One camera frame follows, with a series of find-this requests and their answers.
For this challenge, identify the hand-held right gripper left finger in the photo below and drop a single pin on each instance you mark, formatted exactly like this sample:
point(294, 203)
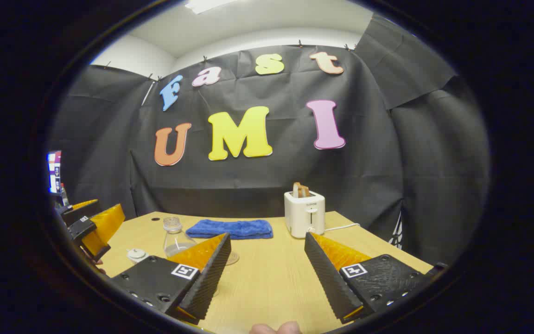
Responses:
point(211, 273)

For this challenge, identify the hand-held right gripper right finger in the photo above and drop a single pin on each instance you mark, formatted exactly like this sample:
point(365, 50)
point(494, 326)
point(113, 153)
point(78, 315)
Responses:
point(325, 273)

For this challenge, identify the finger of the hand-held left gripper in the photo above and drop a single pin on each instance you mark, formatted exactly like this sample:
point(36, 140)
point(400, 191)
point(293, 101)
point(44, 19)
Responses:
point(102, 229)
point(81, 214)

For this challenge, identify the round wooden coaster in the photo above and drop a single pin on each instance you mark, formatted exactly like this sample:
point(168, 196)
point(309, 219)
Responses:
point(233, 259)

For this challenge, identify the green label water bottle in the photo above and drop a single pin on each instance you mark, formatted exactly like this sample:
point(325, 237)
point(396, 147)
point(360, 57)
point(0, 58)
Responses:
point(174, 241)

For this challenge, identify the red cap plastic bottle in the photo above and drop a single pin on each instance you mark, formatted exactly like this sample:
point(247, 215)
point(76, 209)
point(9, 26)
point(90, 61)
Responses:
point(65, 197)

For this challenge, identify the blue folded towel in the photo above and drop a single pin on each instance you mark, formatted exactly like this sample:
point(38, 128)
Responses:
point(230, 229)

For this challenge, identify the computer monitor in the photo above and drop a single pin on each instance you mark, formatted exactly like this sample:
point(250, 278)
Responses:
point(54, 171)

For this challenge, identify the white toaster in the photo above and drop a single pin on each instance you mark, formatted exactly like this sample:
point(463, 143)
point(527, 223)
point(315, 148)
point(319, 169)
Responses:
point(304, 215)

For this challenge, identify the toast bread slice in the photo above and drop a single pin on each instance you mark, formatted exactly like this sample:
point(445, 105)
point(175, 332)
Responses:
point(301, 190)

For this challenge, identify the ceiling light panel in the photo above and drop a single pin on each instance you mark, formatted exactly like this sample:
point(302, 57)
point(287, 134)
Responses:
point(206, 4)

